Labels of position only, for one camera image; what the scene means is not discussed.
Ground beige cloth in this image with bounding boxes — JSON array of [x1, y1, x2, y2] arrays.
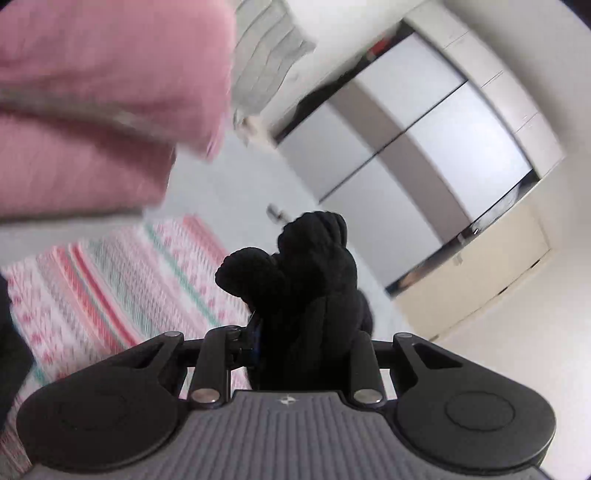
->
[[232, 108, 259, 144]]

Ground cream door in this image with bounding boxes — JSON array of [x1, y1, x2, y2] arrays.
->
[[392, 198, 553, 343]]

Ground dark cloth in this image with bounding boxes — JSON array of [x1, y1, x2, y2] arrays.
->
[[0, 272, 35, 421]]

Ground black pants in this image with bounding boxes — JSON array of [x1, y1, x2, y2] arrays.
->
[[215, 210, 376, 394]]

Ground white grey sliding wardrobe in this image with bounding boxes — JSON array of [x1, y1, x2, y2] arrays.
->
[[270, 18, 570, 302]]

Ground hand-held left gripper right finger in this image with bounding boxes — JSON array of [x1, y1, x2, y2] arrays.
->
[[348, 332, 465, 408]]

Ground dark hanging clothing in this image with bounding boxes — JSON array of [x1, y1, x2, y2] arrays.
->
[[294, 76, 354, 121]]

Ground patterned red green blanket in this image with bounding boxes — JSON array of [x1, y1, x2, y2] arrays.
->
[[0, 215, 259, 480]]

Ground pink pillow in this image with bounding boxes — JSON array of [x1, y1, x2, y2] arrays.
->
[[0, 111, 178, 224], [0, 0, 237, 160]]

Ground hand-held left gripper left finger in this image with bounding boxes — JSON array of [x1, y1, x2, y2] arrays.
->
[[111, 323, 260, 408]]

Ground grey quilted headboard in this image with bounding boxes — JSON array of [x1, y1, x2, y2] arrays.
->
[[231, 0, 318, 130]]

